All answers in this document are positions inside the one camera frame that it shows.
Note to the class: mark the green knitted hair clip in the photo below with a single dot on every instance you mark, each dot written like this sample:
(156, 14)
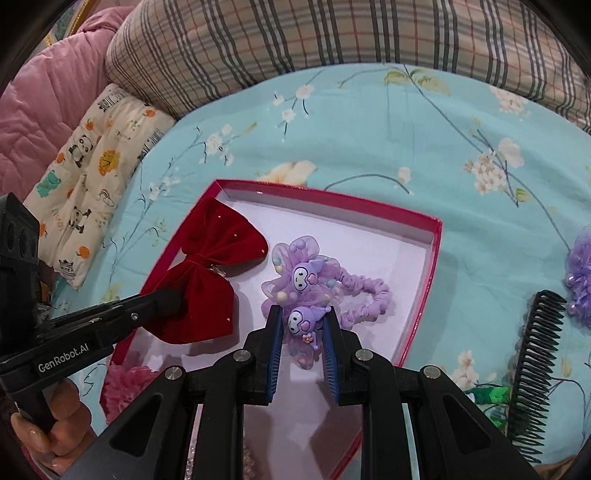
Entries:
(494, 403)

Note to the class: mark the pink fluffy scrunchie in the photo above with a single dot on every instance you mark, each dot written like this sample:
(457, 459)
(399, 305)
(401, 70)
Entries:
(121, 387)

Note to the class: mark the person's left hand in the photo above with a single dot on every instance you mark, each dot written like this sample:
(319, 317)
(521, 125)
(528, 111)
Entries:
(71, 435)

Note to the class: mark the red velvet bow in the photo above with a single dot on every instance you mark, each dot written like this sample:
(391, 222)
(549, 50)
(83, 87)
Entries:
(213, 242)

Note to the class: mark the purple bead flower scrunchie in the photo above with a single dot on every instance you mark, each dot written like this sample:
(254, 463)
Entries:
(578, 278)

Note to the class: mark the plaid pillow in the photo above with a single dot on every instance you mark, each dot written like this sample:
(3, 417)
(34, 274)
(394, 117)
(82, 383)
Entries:
(179, 55)

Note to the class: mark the purple Kuromi hair scrunchie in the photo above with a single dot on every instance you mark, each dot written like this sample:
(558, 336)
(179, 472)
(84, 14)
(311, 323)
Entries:
(308, 285)

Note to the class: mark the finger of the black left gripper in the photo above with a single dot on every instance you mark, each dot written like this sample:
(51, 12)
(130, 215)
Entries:
(120, 313)

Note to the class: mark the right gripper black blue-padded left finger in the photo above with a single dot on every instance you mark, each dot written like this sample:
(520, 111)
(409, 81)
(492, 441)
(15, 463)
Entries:
(265, 346)

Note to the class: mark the teal floral bed sheet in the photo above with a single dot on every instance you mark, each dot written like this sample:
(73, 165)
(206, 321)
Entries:
(509, 179)

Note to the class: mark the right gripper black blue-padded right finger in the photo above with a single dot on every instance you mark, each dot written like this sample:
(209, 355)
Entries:
(340, 345)

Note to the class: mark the pink quilted blanket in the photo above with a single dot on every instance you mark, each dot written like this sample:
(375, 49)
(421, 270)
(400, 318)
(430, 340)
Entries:
(47, 99)

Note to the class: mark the cartoon animal print pillow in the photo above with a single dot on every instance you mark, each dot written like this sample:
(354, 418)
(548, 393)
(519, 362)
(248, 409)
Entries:
(78, 194)

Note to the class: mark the red cardboard tray box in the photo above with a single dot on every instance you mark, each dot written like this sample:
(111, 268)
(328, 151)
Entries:
(373, 262)

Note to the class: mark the black plastic comb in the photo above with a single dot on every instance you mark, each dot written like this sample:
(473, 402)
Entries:
(531, 372)

